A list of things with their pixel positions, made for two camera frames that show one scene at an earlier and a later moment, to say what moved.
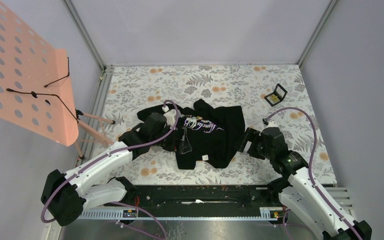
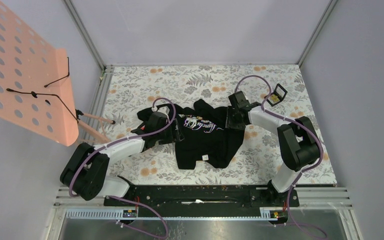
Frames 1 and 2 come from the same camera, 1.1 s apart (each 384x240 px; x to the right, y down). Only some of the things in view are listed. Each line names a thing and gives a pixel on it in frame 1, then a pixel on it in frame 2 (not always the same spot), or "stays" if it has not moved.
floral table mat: (274, 95) stays
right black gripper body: (257, 148) -> (232, 120)
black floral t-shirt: (205, 135) stays
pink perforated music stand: (25, 80) stays
